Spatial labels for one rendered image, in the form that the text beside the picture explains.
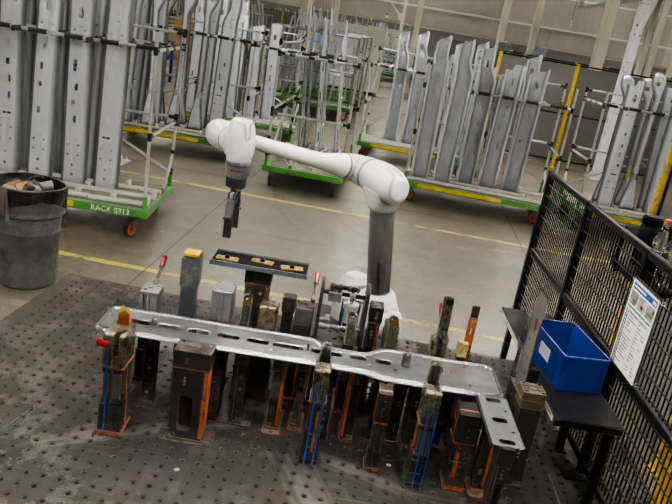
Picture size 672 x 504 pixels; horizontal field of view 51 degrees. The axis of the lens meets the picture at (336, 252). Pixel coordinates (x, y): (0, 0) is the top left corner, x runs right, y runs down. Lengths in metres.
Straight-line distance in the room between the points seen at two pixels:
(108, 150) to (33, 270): 1.81
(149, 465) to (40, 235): 2.99
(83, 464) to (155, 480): 0.22
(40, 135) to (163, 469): 4.88
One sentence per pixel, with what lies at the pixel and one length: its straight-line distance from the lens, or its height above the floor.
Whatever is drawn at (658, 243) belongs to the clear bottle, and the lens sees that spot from 2.55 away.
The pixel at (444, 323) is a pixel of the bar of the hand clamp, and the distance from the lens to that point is 2.55.
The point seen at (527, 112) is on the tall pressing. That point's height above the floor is 1.34.
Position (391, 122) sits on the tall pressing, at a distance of 11.93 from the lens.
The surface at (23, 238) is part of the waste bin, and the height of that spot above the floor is 0.38.
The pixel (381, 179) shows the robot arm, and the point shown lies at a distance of 2.67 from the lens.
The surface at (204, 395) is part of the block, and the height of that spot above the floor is 0.88.
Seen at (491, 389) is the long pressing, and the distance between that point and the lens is 2.44.
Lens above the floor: 2.08
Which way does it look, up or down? 18 degrees down
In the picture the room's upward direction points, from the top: 10 degrees clockwise
